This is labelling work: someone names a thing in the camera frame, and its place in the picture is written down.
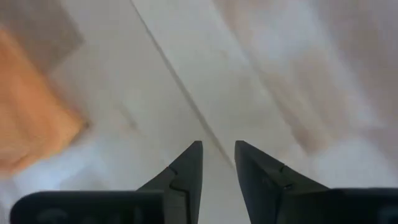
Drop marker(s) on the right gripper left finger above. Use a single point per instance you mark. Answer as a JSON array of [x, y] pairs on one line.
[[183, 180]]

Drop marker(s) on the orange microfiber towel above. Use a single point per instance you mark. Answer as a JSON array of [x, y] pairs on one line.
[[31, 109]]

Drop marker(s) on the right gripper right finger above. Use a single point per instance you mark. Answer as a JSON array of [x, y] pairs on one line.
[[261, 180]]

